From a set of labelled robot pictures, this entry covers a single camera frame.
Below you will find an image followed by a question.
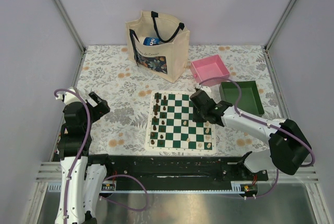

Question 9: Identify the blue white bottle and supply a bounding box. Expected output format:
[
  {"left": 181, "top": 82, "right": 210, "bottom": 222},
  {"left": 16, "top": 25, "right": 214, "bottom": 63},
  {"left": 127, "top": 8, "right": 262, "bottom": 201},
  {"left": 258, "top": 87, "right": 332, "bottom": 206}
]
[{"left": 142, "top": 37, "right": 161, "bottom": 46}]

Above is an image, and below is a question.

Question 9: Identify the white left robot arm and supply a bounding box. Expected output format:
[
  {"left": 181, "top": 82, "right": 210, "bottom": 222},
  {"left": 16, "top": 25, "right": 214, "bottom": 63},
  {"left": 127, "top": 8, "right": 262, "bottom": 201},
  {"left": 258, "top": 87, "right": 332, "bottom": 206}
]
[{"left": 54, "top": 87, "right": 113, "bottom": 223}]

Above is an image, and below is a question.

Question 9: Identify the pink plastic box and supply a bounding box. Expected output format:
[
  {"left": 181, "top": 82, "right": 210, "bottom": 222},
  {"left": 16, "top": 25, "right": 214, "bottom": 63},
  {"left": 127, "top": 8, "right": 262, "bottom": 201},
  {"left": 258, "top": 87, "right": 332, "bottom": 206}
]
[{"left": 190, "top": 54, "right": 230, "bottom": 87}]

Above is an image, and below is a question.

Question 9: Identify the green white chess board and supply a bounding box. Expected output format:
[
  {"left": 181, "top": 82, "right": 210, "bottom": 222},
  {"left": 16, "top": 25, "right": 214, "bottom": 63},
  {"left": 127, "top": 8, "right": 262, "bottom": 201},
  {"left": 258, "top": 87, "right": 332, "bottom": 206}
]
[{"left": 145, "top": 90, "right": 216, "bottom": 155}]

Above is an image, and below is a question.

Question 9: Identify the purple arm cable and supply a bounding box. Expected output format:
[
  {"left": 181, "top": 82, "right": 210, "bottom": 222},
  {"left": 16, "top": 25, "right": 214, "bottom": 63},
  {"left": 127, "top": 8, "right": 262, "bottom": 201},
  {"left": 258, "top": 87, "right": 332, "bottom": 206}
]
[
  {"left": 197, "top": 77, "right": 315, "bottom": 200},
  {"left": 53, "top": 88, "right": 150, "bottom": 224}
]

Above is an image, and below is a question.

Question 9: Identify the floral table cloth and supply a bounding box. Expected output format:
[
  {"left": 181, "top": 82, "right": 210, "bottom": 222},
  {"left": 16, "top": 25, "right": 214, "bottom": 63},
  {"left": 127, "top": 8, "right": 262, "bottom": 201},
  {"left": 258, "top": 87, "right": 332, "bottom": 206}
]
[{"left": 77, "top": 45, "right": 282, "bottom": 156}]

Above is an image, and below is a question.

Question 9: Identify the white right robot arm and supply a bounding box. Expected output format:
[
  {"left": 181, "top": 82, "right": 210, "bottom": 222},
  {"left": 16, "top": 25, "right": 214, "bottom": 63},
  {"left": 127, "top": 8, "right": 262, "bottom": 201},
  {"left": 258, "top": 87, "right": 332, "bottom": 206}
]
[{"left": 190, "top": 90, "right": 315, "bottom": 180}]

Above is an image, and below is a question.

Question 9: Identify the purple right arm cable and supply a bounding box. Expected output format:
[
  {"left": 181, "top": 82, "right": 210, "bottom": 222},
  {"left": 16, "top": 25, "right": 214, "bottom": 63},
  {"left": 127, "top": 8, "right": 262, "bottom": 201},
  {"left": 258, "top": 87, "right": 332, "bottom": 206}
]
[{"left": 197, "top": 77, "right": 315, "bottom": 200}]

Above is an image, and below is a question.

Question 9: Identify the green plastic box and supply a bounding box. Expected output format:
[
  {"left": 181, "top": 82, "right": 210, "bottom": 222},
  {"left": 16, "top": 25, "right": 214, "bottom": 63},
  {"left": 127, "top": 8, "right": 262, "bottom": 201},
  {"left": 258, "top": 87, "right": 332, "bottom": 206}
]
[{"left": 219, "top": 80, "right": 264, "bottom": 117}]

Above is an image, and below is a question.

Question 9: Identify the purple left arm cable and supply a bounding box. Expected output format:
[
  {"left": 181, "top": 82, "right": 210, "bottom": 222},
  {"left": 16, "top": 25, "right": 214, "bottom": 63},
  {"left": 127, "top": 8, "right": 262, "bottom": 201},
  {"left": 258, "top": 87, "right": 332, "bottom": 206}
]
[{"left": 53, "top": 88, "right": 150, "bottom": 224}]

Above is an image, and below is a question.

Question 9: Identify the beige canvas tote bag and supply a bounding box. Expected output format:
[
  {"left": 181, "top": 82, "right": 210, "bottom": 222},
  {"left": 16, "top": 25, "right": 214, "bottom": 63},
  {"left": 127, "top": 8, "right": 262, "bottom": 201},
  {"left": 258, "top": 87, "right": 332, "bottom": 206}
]
[{"left": 126, "top": 11, "right": 190, "bottom": 82}]

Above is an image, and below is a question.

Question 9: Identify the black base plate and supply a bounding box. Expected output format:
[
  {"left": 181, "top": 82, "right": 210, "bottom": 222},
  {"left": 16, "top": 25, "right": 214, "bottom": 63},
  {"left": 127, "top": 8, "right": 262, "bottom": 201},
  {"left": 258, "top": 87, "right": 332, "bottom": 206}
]
[{"left": 88, "top": 154, "right": 268, "bottom": 192}]

